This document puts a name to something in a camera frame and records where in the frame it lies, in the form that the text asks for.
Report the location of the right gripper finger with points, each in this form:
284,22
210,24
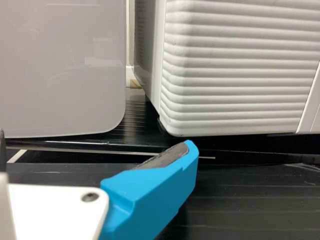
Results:
155,195

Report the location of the black platform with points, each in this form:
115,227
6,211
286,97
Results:
140,125
250,205

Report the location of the white box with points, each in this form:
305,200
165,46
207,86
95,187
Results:
62,70

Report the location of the incubator door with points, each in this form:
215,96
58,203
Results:
237,62

